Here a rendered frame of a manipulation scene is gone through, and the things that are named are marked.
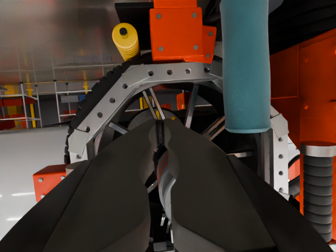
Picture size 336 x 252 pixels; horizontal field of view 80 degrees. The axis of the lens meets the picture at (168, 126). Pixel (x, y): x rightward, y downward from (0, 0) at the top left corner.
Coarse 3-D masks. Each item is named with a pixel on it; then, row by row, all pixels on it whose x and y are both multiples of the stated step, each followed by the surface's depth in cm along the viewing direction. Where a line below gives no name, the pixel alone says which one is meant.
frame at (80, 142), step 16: (144, 64) 47; (160, 64) 47; (176, 64) 47; (192, 64) 48; (208, 64) 48; (128, 80) 46; (144, 80) 47; (160, 80) 47; (176, 80) 49; (192, 80) 52; (208, 80) 54; (112, 96) 47; (128, 96) 51; (96, 112) 47; (112, 112) 47; (272, 112) 51; (80, 128) 47; (96, 128) 47; (272, 128) 51; (80, 144) 47; (272, 144) 52; (80, 160) 48; (272, 160) 52; (272, 176) 53
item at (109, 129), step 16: (144, 96) 58; (192, 96) 59; (208, 96) 72; (160, 112) 59; (192, 112) 59; (112, 128) 58; (160, 128) 59; (208, 128) 60; (224, 128) 61; (96, 144) 56; (160, 144) 60; (240, 144) 72; (256, 144) 60; (256, 160) 61; (160, 208) 79; (160, 224) 62
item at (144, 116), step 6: (156, 108) 104; (138, 114) 104; (144, 114) 104; (150, 114) 104; (168, 114) 105; (132, 120) 104; (138, 120) 104; (144, 120) 104; (174, 120) 106; (132, 126) 104
